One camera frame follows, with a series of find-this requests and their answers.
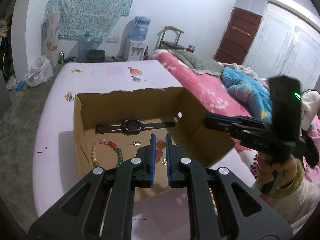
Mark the multicolour bead bracelet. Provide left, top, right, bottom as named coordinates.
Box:
left=90, top=138, right=124, bottom=169

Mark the pink and black watch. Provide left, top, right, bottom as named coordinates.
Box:
left=95, top=119, right=176, bottom=135

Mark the person's right hand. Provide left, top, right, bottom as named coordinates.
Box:
left=256, top=152, right=304, bottom=188

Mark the blue patterned blanket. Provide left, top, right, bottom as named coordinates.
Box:
left=221, top=67, right=272, bottom=122

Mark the pink floral blanket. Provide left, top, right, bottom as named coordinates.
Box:
left=151, top=49, right=320, bottom=183

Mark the grey fuzzy blanket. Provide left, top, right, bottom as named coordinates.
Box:
left=169, top=50, right=240, bottom=77

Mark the dark red door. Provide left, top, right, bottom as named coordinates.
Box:
left=213, top=7, right=262, bottom=64

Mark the brown cardboard box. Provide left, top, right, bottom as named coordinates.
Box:
left=74, top=87, right=234, bottom=177

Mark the wooden chair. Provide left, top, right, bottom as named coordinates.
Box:
left=155, top=25, right=186, bottom=50

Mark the white plastic bag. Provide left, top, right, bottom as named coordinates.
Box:
left=24, top=55, right=54, bottom=87

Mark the black trash bin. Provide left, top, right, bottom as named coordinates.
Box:
left=86, top=49, right=105, bottom=63

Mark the large clear water jug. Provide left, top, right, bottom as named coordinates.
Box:
left=76, top=31, right=94, bottom=63

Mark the blue patterned wall cloth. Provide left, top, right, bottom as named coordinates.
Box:
left=43, top=0, right=133, bottom=42

